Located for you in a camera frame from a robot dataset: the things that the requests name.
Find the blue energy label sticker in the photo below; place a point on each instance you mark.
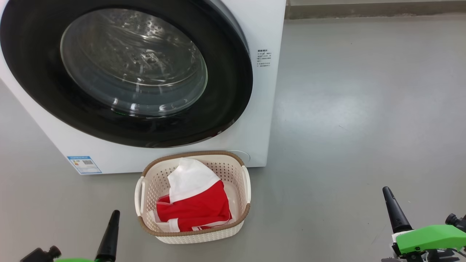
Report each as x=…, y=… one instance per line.
x=84, y=165

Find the white front-load washing machine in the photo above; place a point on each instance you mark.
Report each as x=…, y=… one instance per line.
x=265, y=29

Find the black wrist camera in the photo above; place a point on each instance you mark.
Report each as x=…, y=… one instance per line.
x=42, y=255
x=457, y=221

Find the cream laundry basket brown rim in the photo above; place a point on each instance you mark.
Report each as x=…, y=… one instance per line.
x=153, y=185

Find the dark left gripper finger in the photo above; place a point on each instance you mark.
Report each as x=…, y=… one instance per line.
x=108, y=243

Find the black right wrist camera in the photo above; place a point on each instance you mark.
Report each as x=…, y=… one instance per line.
x=457, y=221

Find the round white filter cover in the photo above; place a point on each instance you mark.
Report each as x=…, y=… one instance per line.
x=243, y=155

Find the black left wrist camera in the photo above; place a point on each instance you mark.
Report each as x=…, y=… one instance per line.
x=42, y=255

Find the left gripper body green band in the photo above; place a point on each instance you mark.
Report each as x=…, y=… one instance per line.
x=74, y=260

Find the small printed text label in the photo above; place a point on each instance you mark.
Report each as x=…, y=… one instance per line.
x=264, y=58

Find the red and white garment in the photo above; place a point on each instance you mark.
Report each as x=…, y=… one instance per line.
x=200, y=207

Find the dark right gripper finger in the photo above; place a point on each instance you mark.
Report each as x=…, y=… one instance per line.
x=397, y=218

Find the black washing machine door glass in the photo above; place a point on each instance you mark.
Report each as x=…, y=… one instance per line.
x=32, y=54

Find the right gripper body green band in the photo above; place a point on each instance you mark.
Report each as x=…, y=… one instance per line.
x=429, y=238

